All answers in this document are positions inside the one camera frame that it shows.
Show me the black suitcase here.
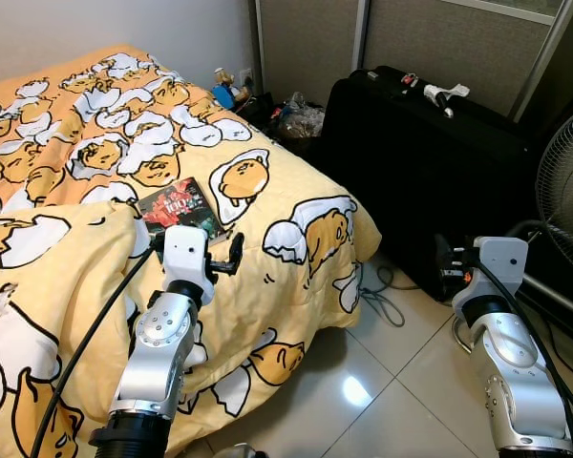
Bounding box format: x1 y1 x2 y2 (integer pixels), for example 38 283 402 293
320 65 557 302

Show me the white luggage tag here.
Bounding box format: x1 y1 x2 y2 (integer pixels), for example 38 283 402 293
423 83 471 119

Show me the black floor cable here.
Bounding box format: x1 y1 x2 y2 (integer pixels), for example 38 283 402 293
357 262 421 328

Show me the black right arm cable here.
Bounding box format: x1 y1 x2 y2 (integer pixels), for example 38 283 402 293
472 256 573 458

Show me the black standing fan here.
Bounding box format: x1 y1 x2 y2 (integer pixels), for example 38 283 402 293
501 103 573 327

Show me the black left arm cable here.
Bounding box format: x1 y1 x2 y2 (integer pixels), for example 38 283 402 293
29 240 165 458

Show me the dark red-printed book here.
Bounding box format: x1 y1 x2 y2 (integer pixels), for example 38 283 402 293
137 177 227 239

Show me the grey robot foot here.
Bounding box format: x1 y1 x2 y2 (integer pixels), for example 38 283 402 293
210 444 268 458

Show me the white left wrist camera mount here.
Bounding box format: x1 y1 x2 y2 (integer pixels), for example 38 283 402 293
160 225 217 306

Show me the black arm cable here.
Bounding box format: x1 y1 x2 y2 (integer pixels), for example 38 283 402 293
472 256 573 458
29 240 165 458

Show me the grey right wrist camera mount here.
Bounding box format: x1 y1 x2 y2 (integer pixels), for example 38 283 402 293
472 237 530 302

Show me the clear plastic bag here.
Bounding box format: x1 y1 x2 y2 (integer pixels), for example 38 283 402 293
272 93 327 140

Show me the brown and blue toy figure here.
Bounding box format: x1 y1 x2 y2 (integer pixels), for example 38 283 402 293
213 67 255 111

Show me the yellow cartoon egg duvet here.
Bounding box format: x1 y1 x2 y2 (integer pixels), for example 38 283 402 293
0 43 383 458

